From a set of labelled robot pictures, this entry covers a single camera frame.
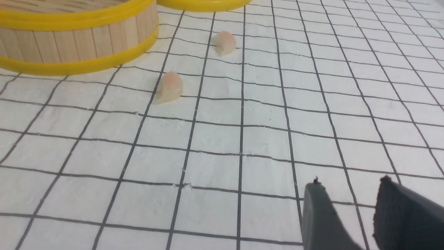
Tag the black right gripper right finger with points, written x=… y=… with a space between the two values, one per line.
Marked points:
x=405 y=220

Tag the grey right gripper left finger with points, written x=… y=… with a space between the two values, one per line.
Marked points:
x=321 y=227

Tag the pink translucent dumpling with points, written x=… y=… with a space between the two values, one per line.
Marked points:
x=170 y=88
x=225 y=43

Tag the woven bamboo steamer lid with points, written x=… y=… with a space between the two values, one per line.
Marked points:
x=203 y=6

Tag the bamboo steamer tray yellow rims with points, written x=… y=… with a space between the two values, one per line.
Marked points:
x=70 y=37

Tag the white black grid tablecloth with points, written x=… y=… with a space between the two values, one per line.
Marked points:
x=348 y=91

